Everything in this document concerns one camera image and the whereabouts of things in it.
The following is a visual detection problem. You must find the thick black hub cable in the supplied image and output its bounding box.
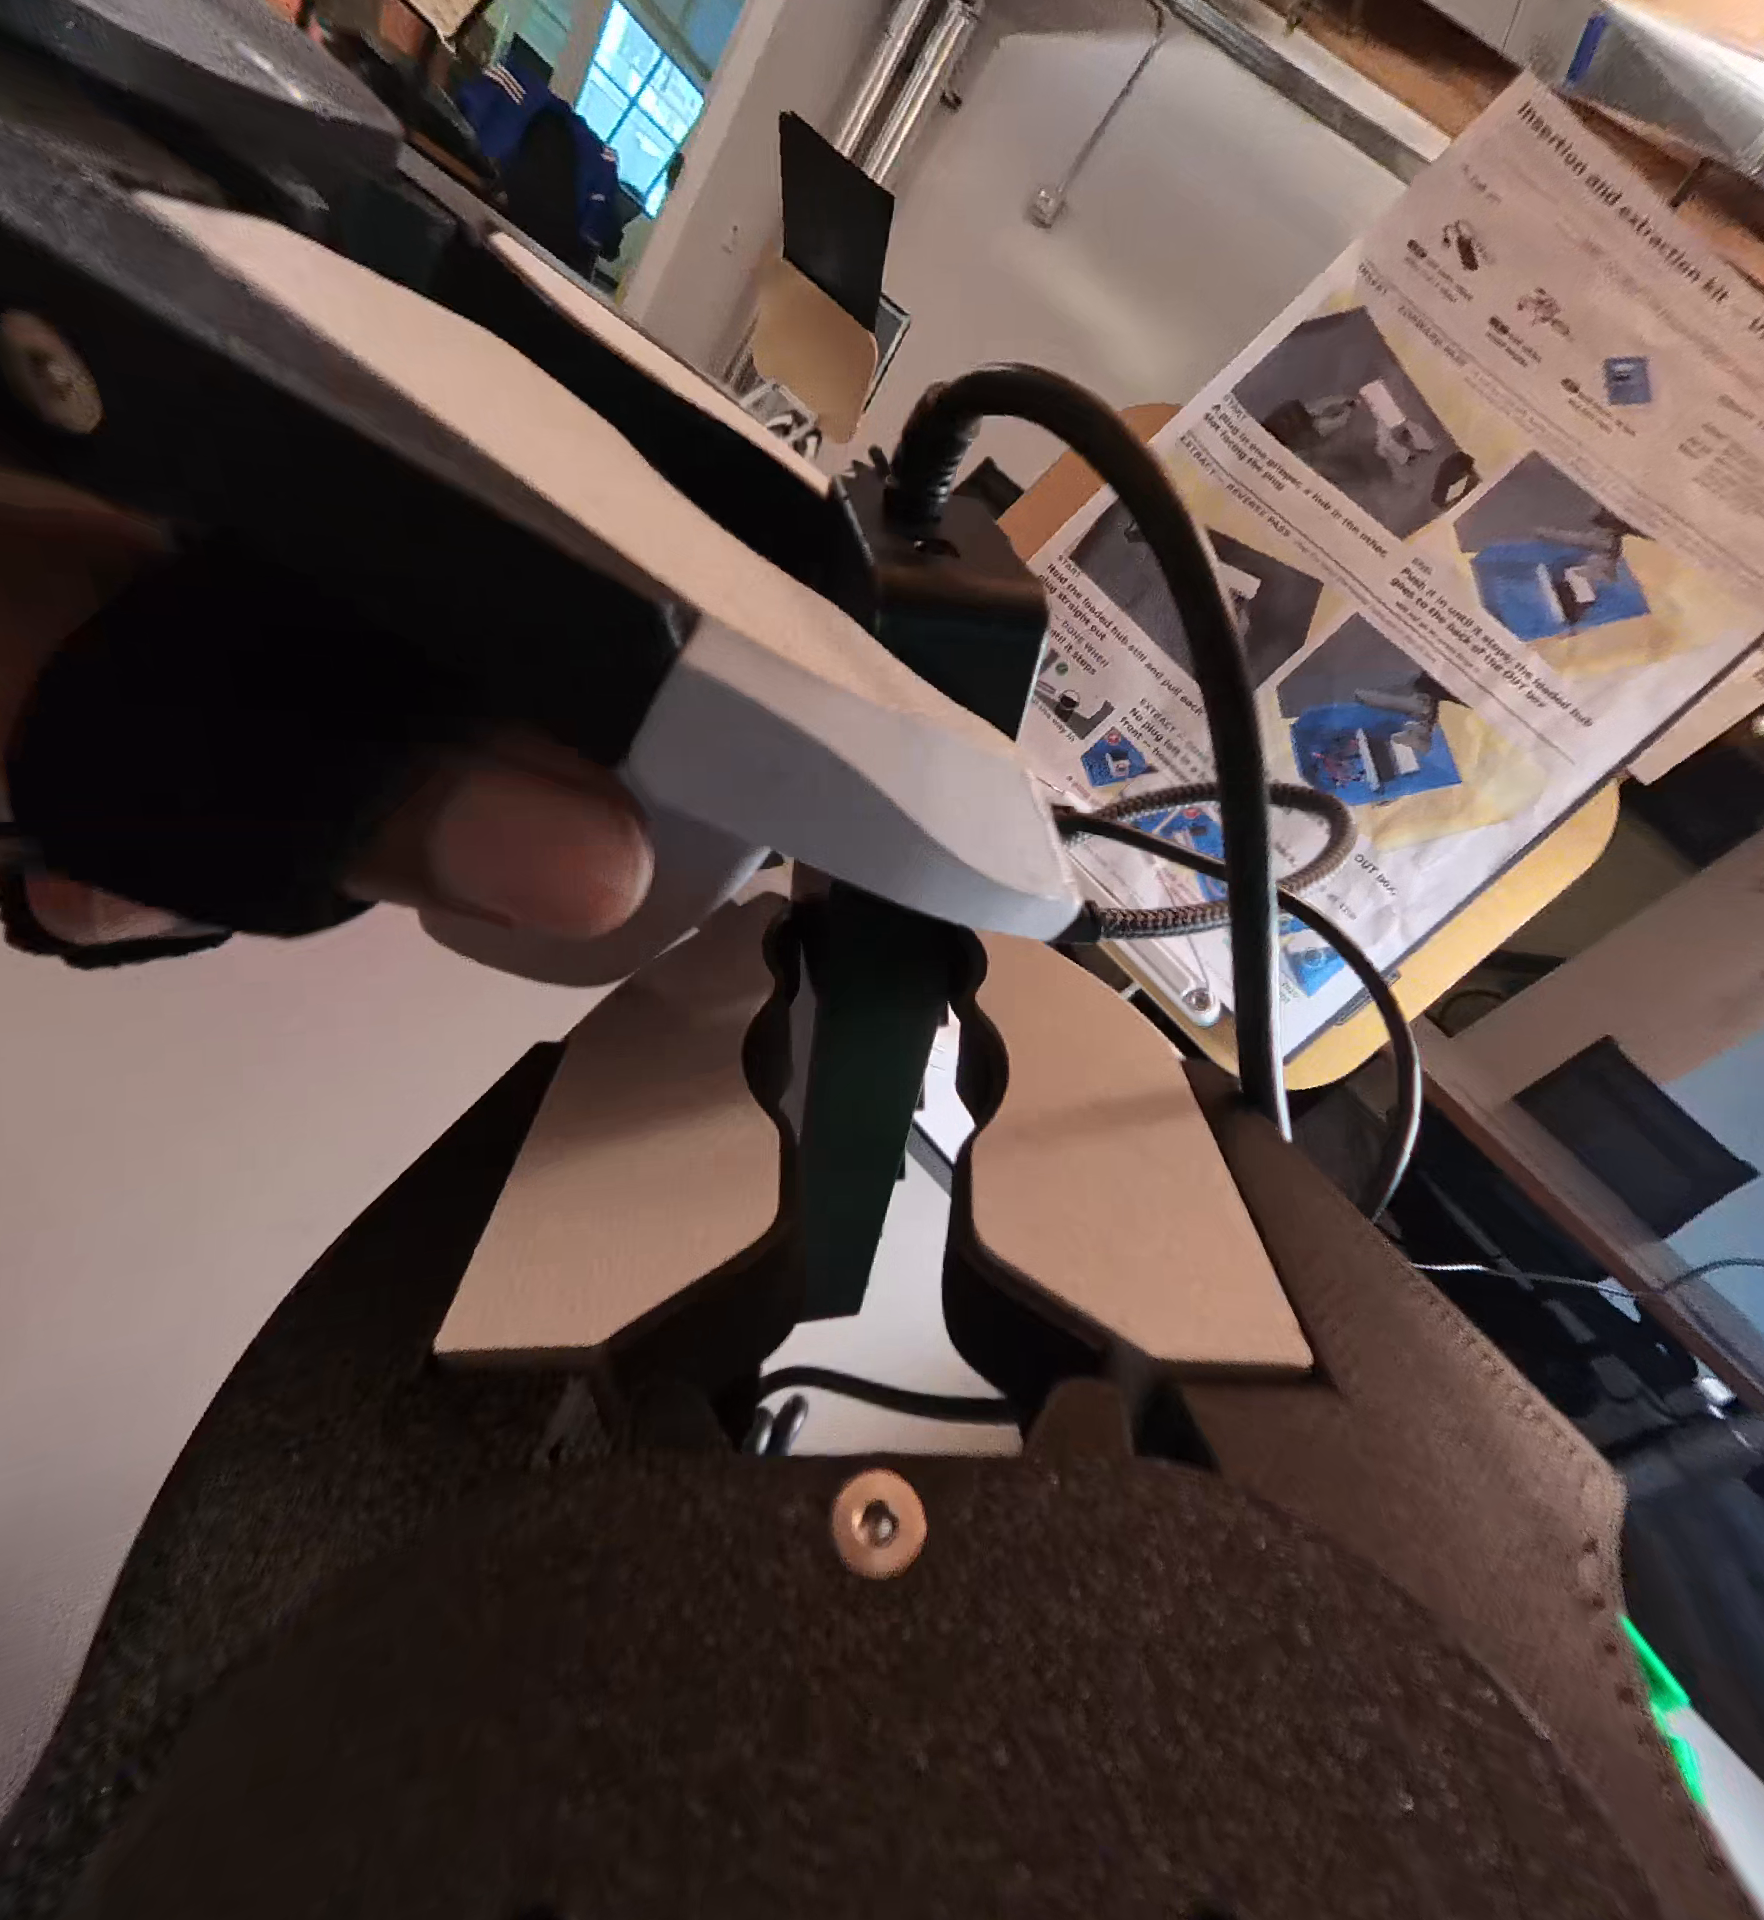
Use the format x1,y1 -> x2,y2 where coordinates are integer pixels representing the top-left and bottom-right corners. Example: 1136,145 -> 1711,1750
885,363 -> 1300,1145

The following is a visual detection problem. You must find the blue jacket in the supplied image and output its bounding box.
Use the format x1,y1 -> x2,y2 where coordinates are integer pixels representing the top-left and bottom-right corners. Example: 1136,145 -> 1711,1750
449,43 -> 632,268

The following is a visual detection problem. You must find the braided grey USB cable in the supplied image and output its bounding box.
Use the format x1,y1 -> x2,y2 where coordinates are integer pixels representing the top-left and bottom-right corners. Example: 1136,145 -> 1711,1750
1050,777 -> 1428,1221

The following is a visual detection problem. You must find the wooden document stand black sheet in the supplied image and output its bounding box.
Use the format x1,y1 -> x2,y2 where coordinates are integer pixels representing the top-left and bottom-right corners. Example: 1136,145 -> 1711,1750
732,112 -> 917,432

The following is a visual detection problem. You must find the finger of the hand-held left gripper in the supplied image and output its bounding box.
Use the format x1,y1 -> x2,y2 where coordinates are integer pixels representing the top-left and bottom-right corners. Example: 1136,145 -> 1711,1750
483,226 -> 843,504
129,191 -> 1091,943

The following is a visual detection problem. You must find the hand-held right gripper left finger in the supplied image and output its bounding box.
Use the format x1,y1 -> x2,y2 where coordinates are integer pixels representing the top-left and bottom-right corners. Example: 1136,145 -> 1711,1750
435,897 -> 807,1397

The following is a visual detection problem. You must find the printed instruction poster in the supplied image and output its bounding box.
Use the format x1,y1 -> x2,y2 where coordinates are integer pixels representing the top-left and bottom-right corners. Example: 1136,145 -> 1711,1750
1029,66 -> 1764,1040

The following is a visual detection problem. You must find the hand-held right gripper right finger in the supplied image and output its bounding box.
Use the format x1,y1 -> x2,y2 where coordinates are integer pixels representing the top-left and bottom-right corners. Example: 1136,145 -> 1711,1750
946,933 -> 1318,1404

